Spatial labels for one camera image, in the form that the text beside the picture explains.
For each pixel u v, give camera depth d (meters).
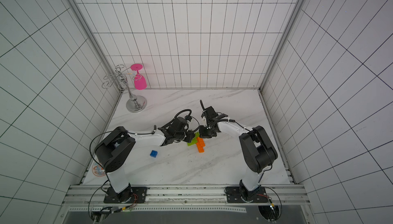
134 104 1.10
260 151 0.48
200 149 0.87
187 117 0.82
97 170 0.79
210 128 0.68
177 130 0.73
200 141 0.90
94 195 0.69
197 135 0.90
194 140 0.90
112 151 0.47
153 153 0.85
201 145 0.88
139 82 1.03
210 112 0.74
